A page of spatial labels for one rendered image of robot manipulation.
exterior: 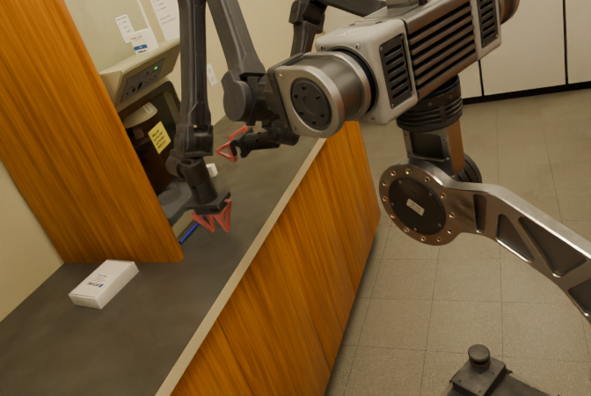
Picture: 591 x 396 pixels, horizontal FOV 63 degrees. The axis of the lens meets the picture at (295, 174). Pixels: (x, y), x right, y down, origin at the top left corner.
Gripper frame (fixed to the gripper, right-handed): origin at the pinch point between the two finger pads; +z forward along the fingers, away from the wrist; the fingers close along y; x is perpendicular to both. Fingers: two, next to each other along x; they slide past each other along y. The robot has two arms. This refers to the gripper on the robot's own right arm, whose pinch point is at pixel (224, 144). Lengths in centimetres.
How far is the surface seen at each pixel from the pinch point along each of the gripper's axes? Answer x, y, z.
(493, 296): 115, -54, -74
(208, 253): 20.8, 31.1, -2.6
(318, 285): 69, -9, -13
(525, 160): 115, -180, -93
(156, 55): -34.9, 10.9, 3.6
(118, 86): -32.1, 27.1, 6.6
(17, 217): 0, 39, 57
